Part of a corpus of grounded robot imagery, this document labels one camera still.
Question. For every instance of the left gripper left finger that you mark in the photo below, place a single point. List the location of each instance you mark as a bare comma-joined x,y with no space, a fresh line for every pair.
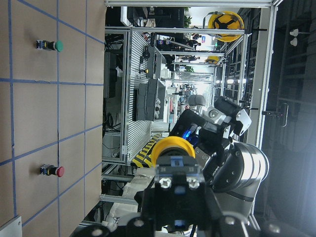
143,224

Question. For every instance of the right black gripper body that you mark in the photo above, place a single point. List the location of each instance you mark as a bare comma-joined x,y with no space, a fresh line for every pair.
219,168

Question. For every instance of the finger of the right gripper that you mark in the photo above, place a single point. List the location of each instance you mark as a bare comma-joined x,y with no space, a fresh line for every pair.
187,125
240,119

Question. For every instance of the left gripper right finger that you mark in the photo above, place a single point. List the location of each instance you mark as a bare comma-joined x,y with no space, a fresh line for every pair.
223,223

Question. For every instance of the yellow push button switch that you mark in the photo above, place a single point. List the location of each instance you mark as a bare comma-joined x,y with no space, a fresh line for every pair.
179,185

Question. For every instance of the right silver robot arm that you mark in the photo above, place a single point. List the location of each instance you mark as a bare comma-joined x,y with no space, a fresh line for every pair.
254,165

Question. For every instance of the yellow hard hat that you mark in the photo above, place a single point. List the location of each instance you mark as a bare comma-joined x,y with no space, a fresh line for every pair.
224,20

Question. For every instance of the brown paper table cover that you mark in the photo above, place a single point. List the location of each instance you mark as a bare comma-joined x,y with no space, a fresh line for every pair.
50,113

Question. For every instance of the red push button switch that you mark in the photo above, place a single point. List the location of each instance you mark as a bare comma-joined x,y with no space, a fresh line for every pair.
49,169

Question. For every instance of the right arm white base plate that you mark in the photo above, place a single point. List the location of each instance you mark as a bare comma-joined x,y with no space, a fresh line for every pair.
13,228

